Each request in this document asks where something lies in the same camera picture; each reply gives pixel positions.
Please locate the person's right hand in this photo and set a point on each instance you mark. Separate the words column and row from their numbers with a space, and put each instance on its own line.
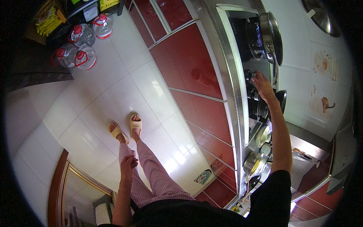
column 266, row 89

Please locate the person's left hand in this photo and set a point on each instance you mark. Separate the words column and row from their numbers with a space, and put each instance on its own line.
column 127, row 170

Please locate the person's right fingers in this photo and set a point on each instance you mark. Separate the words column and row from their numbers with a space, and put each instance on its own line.
column 258, row 78

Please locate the person's left fingers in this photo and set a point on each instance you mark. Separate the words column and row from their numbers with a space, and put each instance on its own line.
column 132, row 161

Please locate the silver stove knob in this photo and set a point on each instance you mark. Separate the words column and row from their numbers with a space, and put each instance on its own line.
column 251, row 75

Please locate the person's legs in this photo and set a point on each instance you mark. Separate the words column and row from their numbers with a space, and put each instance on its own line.
column 158, row 176

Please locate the black pot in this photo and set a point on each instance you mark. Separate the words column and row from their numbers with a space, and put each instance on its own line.
column 282, row 99

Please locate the black glass gas stove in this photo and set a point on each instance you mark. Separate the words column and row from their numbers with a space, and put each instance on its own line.
column 241, row 42

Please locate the steel frying pan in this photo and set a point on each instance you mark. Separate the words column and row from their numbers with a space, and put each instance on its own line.
column 271, row 37

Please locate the white stool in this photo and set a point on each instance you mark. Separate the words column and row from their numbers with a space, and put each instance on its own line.
column 102, row 212

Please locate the red base cabinet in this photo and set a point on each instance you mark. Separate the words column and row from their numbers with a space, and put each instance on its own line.
column 192, row 65

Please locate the small white bowl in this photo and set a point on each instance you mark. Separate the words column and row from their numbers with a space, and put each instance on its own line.
column 266, row 149

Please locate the cartoon sticker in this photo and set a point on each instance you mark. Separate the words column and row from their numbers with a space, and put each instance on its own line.
column 203, row 176

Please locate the person's body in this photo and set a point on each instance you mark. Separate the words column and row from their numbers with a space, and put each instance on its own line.
column 198, row 214

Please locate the steel bowl with yellow contents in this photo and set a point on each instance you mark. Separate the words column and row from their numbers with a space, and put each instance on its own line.
column 252, row 164

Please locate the black ladle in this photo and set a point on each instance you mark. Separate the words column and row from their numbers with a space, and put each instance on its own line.
column 253, row 181

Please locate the grey range hood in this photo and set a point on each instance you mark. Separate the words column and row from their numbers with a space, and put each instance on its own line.
column 341, row 153

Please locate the clear red-capped water bottle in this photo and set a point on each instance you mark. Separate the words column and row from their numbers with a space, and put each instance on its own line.
column 103, row 26
column 83, row 35
column 64, row 55
column 86, row 58

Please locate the dark brown furniture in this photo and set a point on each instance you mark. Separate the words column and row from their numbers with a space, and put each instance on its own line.
column 36, row 71

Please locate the black shelf with boxes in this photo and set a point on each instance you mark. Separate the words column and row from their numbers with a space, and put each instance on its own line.
column 90, row 11

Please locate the carton of yellow packets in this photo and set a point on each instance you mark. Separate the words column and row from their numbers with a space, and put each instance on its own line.
column 48, row 19

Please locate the brown wooden door frame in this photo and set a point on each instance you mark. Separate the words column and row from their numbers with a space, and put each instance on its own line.
column 56, row 187

